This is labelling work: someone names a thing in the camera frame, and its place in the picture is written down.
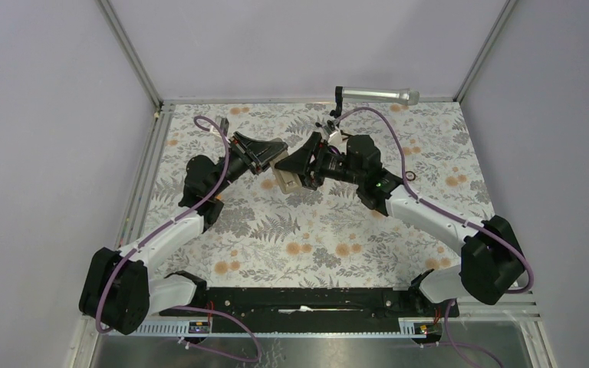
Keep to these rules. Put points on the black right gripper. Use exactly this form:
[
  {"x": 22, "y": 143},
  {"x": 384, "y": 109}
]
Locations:
[{"x": 298, "y": 162}]

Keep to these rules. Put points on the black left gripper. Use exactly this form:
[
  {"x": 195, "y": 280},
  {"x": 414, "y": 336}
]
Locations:
[{"x": 257, "y": 152}]

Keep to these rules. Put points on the beige remote control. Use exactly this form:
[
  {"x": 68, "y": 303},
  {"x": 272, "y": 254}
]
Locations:
[{"x": 277, "y": 174}]

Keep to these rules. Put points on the beige battery cover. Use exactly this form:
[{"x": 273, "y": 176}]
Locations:
[{"x": 290, "y": 179}]

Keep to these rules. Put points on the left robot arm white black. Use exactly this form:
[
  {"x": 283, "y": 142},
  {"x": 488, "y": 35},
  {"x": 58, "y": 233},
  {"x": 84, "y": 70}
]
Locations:
[{"x": 121, "y": 290}]

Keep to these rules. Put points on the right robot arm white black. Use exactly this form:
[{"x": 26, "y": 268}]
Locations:
[{"x": 489, "y": 251}]

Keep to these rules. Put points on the black tripod microphone stand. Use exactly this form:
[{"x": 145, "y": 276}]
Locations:
[{"x": 335, "y": 114}]

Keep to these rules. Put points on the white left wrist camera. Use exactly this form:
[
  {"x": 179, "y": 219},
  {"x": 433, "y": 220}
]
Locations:
[{"x": 221, "y": 127}]

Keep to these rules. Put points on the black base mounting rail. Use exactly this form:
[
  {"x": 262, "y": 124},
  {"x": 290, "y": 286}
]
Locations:
[{"x": 314, "y": 310}]

